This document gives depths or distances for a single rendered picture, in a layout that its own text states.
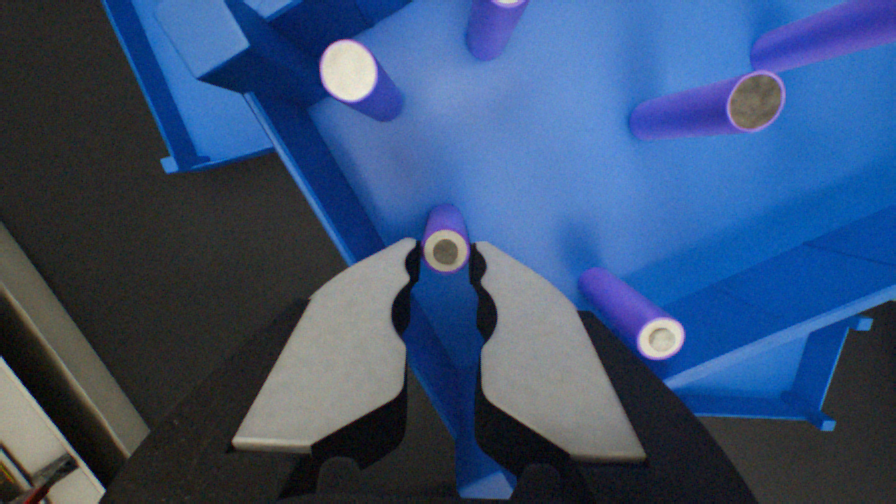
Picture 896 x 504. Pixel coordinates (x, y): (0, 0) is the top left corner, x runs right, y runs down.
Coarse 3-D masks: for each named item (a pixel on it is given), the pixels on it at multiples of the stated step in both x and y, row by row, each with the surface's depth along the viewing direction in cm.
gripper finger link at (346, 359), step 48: (336, 288) 10; (384, 288) 10; (336, 336) 8; (384, 336) 8; (288, 384) 7; (336, 384) 7; (384, 384) 7; (240, 432) 6; (288, 432) 6; (336, 432) 6; (384, 432) 7
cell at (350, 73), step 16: (336, 48) 11; (352, 48) 11; (320, 64) 11; (336, 64) 11; (352, 64) 11; (368, 64) 11; (336, 80) 11; (352, 80) 11; (368, 80) 11; (384, 80) 12; (336, 96) 11; (352, 96) 11; (368, 96) 12; (384, 96) 13; (400, 96) 17; (368, 112) 14; (384, 112) 15
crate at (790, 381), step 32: (864, 320) 56; (768, 352) 66; (800, 352) 66; (832, 352) 61; (704, 384) 67; (736, 384) 67; (768, 384) 67; (800, 384) 66; (736, 416) 63; (768, 416) 63; (800, 416) 63
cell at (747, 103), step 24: (768, 72) 11; (672, 96) 15; (696, 96) 13; (720, 96) 12; (744, 96) 12; (768, 96) 12; (648, 120) 16; (672, 120) 14; (696, 120) 13; (720, 120) 12; (744, 120) 12; (768, 120) 12
